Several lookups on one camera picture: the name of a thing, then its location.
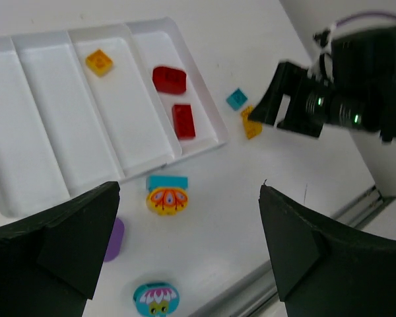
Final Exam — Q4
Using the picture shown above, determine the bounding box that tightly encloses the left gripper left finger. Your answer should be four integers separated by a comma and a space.
0, 182, 120, 316

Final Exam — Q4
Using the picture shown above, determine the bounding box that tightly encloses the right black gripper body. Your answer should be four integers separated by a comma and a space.
306, 26, 396, 142

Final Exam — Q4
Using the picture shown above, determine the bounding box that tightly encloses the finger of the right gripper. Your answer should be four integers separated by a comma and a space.
247, 61, 323, 138

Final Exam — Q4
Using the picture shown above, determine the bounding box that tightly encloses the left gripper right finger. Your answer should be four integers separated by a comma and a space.
257, 184, 396, 317

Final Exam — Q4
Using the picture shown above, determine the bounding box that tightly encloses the small teal lego brick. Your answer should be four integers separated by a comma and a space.
226, 88, 248, 111

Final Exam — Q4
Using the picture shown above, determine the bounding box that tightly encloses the yellow butterfly lego brick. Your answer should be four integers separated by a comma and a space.
146, 187, 189, 216

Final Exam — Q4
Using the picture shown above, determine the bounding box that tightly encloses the yellow square lego brick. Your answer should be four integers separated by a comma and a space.
85, 49, 114, 77

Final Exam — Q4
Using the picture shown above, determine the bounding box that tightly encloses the purple and red lego stack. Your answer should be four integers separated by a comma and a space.
104, 217, 125, 262

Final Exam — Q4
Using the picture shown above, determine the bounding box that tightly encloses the red rounded lego brick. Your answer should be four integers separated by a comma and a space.
152, 65, 187, 95

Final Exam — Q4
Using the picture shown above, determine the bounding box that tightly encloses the white divided sorting tray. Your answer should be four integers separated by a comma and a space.
0, 17, 228, 218

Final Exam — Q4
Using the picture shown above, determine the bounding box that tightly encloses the aluminium frame rail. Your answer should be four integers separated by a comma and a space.
191, 184, 396, 317

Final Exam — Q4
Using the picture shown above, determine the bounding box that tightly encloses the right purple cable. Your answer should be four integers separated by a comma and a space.
335, 11, 396, 29

